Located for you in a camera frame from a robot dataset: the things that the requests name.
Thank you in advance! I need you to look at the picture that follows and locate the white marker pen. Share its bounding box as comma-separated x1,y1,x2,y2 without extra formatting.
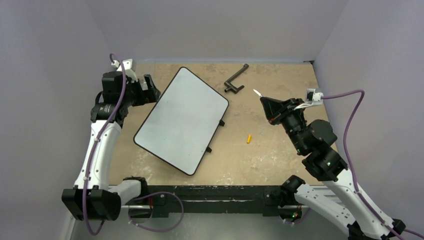
253,89,263,98

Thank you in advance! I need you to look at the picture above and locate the yellow marker cap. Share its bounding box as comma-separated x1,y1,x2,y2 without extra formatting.
246,134,252,144

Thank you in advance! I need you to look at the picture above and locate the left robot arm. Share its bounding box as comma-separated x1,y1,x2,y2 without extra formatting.
61,71,161,221

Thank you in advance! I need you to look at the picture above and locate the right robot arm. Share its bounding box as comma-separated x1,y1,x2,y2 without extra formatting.
260,96,406,240

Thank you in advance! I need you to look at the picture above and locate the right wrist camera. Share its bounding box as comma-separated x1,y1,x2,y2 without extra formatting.
294,88,324,110

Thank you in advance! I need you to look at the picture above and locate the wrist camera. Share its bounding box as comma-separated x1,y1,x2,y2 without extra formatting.
111,58,138,83
294,88,324,110

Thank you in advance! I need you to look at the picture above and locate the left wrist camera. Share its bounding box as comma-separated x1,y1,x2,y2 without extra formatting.
111,58,138,83

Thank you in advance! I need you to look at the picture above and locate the white whiteboard black frame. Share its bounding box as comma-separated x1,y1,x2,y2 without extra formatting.
133,67,229,176

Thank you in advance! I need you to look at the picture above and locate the black metal crank handle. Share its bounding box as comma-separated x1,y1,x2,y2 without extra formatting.
223,63,250,95

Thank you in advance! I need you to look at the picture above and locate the aluminium frame rail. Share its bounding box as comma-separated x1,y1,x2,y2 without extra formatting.
120,184,332,213

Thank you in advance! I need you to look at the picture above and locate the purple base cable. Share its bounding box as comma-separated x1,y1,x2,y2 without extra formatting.
128,191,185,233

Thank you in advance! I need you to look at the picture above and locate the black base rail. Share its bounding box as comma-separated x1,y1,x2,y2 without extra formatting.
127,185,314,220

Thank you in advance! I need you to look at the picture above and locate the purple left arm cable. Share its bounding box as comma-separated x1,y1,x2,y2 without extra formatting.
82,52,128,237

